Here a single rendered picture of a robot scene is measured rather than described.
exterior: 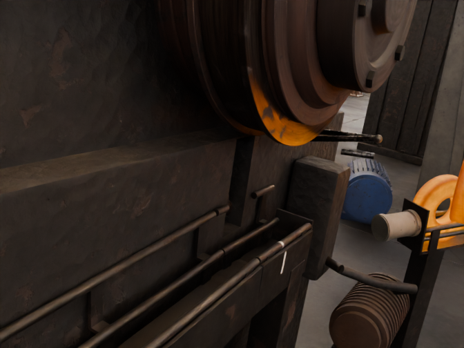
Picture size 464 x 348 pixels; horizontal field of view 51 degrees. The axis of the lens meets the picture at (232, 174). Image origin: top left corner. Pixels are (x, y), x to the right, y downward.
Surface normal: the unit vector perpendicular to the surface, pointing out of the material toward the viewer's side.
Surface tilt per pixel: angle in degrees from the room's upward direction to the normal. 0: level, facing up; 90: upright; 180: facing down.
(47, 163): 0
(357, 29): 90
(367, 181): 90
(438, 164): 90
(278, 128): 90
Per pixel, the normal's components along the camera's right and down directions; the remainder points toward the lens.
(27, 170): 0.14, -0.95
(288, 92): 0.84, 0.27
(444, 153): -0.71, 0.11
